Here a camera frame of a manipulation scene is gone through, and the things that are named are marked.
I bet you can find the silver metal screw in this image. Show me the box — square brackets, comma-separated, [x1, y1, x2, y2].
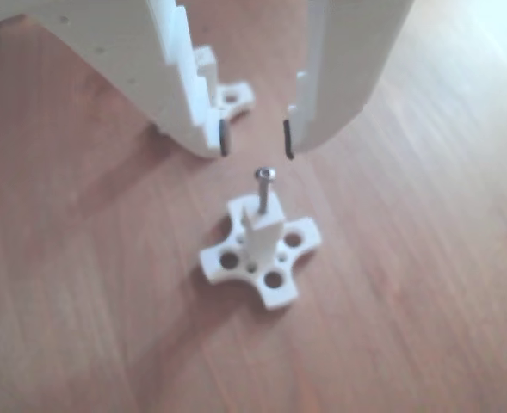
[253, 166, 277, 215]

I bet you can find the white cross-base screw stand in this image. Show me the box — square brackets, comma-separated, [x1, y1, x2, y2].
[199, 193, 326, 311]
[192, 46, 255, 126]

